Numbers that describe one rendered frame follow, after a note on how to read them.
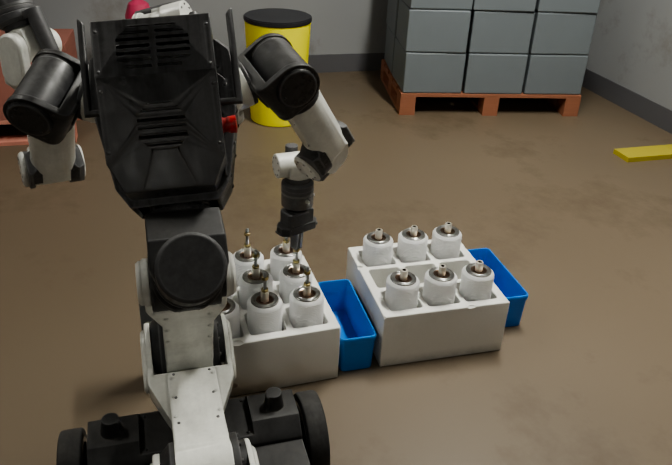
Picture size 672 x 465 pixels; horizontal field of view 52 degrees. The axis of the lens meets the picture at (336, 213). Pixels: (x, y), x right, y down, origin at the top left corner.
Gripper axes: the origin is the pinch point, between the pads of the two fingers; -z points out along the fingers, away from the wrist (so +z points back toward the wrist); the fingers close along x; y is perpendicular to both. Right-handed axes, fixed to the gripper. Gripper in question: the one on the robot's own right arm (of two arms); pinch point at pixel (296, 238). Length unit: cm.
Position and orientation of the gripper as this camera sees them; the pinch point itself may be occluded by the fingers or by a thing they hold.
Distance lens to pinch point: 193.9
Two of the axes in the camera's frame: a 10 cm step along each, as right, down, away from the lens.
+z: 0.4, -8.8, -4.7
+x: -7.6, 2.7, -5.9
